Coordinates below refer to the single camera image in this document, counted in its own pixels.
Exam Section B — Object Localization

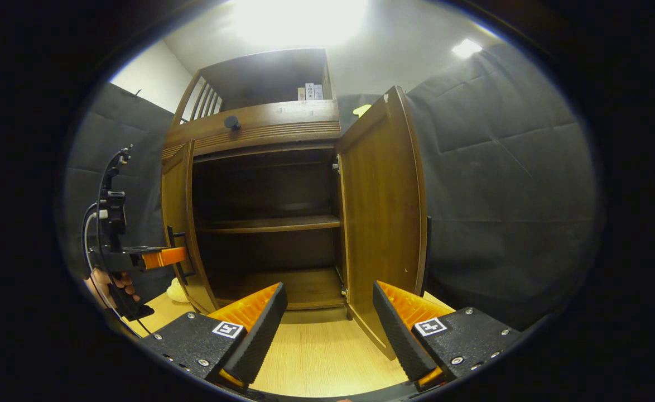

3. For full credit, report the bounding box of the cream soft object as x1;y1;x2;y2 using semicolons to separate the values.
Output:
166;277;190;304

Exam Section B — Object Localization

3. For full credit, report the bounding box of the black cable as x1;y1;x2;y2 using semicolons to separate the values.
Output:
81;146;152;338

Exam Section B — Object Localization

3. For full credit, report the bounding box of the black backdrop cloth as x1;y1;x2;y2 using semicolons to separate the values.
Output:
62;42;601;330

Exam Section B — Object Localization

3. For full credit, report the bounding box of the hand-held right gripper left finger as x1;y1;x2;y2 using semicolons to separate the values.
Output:
143;282;289;391

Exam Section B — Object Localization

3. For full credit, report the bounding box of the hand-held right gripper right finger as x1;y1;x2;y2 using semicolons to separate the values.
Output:
372;280;521;391

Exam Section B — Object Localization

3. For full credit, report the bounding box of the wooden cabinet door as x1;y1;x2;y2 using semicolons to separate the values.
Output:
161;140;219;314
336;85;430;361

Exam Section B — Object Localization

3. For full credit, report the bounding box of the large ceiling light panel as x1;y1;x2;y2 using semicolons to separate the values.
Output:
230;0;368;48

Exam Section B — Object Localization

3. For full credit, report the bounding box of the small ceiling light panel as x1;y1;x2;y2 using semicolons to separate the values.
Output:
452;38;483;59

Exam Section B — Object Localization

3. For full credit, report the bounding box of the wooden double-door shoe cabinet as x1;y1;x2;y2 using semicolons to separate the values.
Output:
161;47;346;313

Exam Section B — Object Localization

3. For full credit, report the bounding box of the wooden inner shelf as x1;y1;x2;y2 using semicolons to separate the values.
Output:
196;215;342;234

